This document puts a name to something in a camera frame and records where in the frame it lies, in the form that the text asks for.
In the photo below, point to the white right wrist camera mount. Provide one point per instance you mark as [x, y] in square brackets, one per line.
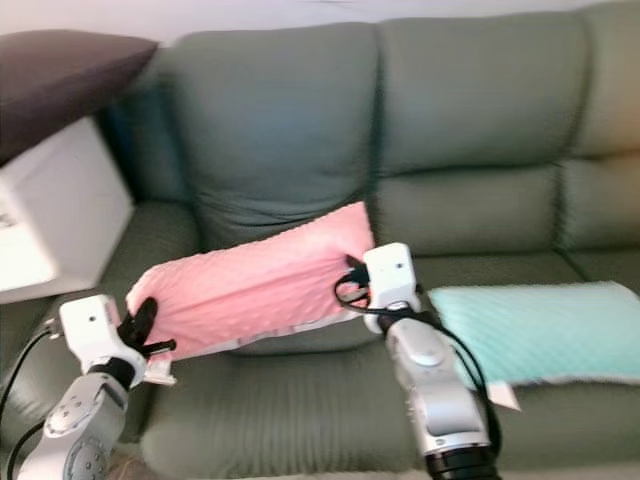
[390, 272]

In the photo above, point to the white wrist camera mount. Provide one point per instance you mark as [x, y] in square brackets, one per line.
[390, 272]
[90, 325]

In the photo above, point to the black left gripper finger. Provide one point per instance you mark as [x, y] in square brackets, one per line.
[160, 347]
[142, 320]

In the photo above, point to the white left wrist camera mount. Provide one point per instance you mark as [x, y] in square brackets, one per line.
[90, 325]

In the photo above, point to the white box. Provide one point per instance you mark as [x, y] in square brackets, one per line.
[60, 220]

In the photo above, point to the pink dotted pillow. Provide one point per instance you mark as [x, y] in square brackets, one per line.
[260, 285]

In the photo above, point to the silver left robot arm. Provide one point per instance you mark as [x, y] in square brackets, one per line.
[75, 430]

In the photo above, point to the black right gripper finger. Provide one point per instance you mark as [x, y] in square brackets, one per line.
[354, 262]

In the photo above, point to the teal dotted pillow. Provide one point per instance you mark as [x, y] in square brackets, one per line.
[540, 330]

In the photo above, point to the dark brown pillow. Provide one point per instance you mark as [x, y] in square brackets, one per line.
[60, 85]

